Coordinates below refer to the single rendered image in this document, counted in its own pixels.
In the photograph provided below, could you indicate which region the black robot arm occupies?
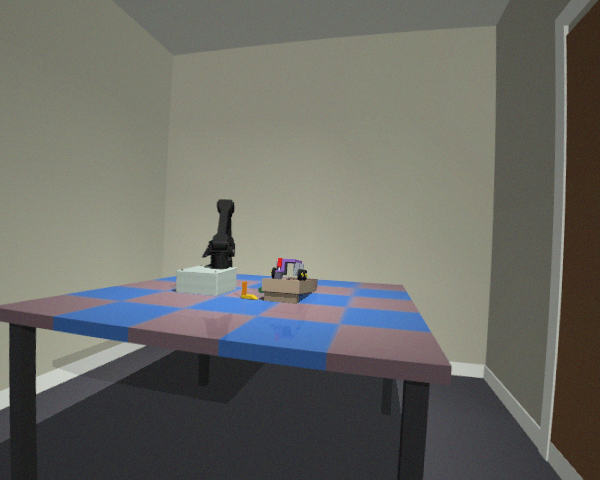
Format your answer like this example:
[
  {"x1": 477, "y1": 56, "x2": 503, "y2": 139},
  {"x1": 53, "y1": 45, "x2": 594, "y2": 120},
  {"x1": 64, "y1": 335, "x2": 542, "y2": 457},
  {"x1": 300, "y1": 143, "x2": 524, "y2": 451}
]
[{"x1": 208, "y1": 199, "x2": 235, "y2": 270}]

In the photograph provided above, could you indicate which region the yellow wedge with orange handle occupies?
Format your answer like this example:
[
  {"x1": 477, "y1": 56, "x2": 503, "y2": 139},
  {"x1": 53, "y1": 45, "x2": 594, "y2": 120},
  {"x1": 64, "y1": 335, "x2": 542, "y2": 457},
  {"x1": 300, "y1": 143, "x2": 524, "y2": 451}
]
[{"x1": 241, "y1": 282, "x2": 258, "y2": 300}]

